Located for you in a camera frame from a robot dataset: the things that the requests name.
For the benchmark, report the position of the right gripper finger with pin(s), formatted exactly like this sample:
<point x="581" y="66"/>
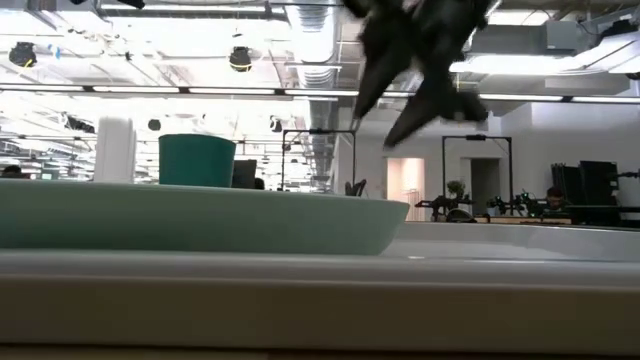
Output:
<point x="385" y="60"/>
<point x="425" y="107"/>

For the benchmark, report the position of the dark green cup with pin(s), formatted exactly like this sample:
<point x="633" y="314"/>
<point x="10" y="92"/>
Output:
<point x="197" y="160"/>

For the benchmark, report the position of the mint green plate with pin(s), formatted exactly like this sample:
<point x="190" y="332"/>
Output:
<point x="200" y="220"/>

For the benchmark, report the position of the black background robot arm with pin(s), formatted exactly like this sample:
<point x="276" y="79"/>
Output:
<point x="517" y="204"/>
<point x="442" y="204"/>

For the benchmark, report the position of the grey plastic tray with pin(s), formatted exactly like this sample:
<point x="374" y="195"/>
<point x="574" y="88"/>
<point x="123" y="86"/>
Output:
<point x="320" y="300"/>

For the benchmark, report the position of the green potted plant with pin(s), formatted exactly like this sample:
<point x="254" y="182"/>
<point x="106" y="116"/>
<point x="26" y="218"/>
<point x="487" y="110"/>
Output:
<point x="455" y="188"/>

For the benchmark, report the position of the black ceiling spotlight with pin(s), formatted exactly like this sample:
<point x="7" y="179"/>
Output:
<point x="240" y="59"/>
<point x="22" y="54"/>

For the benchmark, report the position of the wooden background table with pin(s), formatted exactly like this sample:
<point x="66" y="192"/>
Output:
<point x="525" y="220"/>

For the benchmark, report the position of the small black monitor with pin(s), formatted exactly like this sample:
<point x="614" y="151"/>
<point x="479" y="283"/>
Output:
<point x="244" y="174"/>

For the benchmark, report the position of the large black monitor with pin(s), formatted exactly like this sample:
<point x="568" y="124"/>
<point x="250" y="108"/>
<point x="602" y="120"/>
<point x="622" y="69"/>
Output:
<point x="599" y="182"/>

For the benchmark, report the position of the linear ceiling light track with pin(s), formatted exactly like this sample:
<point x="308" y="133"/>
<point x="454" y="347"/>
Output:
<point x="135" y="89"/>

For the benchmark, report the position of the white pillar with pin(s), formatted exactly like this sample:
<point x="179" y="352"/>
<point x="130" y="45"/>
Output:
<point x="115" y="150"/>

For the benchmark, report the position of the black rectangular rig frame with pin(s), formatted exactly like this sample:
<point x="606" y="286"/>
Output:
<point x="475" y="137"/>

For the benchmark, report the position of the silver round ceiling duct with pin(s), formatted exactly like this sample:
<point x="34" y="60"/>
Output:
<point x="312" y="35"/>

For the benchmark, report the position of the grey rectangular air duct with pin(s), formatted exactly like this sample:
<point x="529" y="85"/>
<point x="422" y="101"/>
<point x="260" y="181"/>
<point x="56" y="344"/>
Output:
<point x="525" y="37"/>

